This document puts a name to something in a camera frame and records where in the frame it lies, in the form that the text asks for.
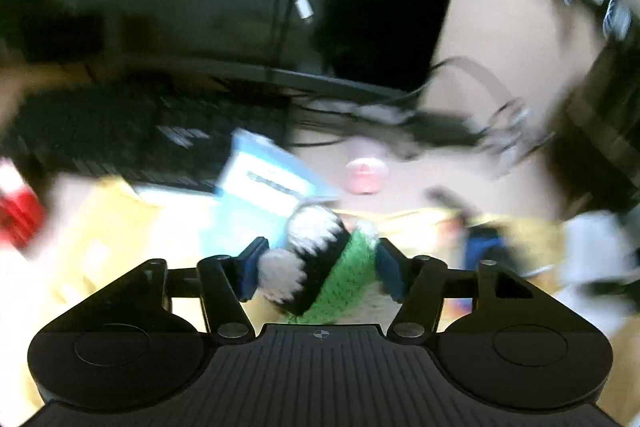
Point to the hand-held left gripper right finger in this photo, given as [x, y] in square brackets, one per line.
[390, 268]

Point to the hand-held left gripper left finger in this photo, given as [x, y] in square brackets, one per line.
[250, 268]

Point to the green black knitted toy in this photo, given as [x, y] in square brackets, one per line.
[330, 267]

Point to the white cloth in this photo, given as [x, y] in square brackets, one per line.
[595, 252]

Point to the blue white box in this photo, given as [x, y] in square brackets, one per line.
[260, 187]

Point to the black fuzzy piece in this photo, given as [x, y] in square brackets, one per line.
[452, 204]

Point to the pink tube bottle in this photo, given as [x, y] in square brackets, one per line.
[366, 172]

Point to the yellow printed blanket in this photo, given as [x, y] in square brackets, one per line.
[125, 232]

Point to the black power adapter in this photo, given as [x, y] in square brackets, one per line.
[445, 127]

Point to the white power strip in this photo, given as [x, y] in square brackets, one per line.
[365, 111]

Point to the black keyboard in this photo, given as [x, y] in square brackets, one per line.
[125, 132]

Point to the red toy car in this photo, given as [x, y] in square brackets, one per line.
[17, 207]

